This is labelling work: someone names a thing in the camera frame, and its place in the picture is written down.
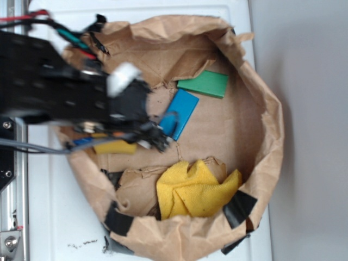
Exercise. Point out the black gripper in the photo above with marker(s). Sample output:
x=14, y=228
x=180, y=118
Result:
x=127, y=117

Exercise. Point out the blue rectangular block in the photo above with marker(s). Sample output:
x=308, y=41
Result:
x=184, y=103

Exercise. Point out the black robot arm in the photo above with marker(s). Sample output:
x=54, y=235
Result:
x=40, y=87

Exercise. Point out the green rectangular block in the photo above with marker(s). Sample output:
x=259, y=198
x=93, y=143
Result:
x=207, y=83

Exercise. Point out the yellow sponge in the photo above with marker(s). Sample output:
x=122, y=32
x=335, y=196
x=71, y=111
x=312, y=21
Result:
x=115, y=147

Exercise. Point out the yellow cloth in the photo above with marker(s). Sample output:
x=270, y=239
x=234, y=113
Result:
x=194, y=190

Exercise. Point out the brown paper bag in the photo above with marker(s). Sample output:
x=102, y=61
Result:
x=243, y=131

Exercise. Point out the white plastic tray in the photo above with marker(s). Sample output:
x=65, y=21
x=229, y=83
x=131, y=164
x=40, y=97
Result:
x=62, y=225

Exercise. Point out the black mounting plate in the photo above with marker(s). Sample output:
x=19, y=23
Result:
x=7, y=154

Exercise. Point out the metal frame rail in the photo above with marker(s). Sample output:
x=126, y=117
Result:
x=14, y=197

